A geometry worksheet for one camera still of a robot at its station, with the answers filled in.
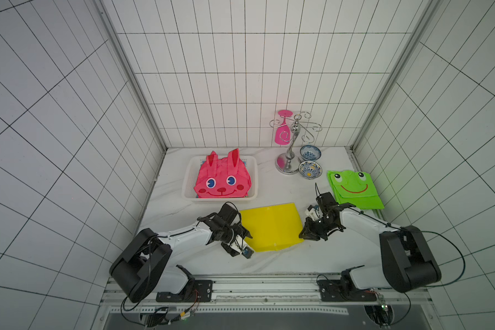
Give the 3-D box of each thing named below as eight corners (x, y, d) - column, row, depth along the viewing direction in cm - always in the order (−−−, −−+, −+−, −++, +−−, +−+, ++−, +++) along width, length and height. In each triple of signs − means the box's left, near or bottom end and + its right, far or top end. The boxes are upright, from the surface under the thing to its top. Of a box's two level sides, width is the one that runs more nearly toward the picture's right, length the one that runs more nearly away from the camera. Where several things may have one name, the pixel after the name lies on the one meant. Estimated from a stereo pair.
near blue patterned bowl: (300, 179, 107) (302, 175, 104) (297, 165, 113) (299, 160, 110) (321, 179, 107) (324, 175, 104) (317, 165, 113) (319, 160, 110)
